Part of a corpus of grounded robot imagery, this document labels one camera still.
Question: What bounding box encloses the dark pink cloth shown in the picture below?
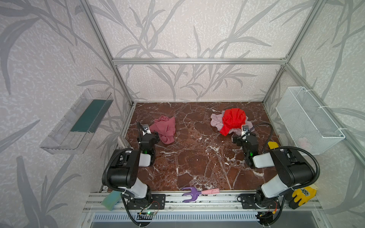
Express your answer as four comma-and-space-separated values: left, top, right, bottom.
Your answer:
150, 116, 176, 144

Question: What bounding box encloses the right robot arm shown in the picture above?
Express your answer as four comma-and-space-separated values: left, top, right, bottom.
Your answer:
232, 134, 320, 202

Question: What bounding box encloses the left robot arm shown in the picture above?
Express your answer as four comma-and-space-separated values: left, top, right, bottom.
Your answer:
102, 133, 159, 204

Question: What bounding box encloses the red cloth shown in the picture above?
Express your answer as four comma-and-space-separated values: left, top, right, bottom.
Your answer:
220, 108, 246, 136

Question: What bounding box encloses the light pink cloth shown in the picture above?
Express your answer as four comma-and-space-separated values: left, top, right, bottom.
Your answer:
211, 111, 253, 135

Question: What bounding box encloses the yellow plastic toy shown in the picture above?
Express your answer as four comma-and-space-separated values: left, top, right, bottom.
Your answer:
268, 142, 279, 150

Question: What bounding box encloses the green sponge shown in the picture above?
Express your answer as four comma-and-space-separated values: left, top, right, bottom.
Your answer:
101, 191, 121, 211

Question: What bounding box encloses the purple pink garden fork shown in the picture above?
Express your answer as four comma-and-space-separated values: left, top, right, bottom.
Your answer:
181, 187, 220, 203

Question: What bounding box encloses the green circuit board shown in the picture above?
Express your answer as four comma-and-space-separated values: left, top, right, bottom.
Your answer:
139, 210, 158, 216

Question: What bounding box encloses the yellow black work glove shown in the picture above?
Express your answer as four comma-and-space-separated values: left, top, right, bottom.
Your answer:
288, 184, 318, 209

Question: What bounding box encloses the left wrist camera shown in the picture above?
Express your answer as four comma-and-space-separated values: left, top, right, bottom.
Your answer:
142, 124, 151, 135

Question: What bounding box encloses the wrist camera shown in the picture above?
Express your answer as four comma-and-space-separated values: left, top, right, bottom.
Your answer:
241, 124, 250, 137
142, 124, 151, 135

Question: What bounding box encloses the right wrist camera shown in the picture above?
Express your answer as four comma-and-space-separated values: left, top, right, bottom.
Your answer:
241, 124, 250, 137

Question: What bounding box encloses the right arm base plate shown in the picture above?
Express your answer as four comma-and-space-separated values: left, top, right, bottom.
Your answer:
236, 193, 281, 210

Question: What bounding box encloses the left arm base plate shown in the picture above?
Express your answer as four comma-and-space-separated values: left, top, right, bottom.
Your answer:
127, 194, 166, 210

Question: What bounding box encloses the white wire mesh basket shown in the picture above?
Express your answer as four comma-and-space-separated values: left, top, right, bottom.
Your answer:
276, 86, 345, 155

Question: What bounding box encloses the clear plastic wall bin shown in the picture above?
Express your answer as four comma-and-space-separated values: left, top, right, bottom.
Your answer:
40, 89, 114, 155

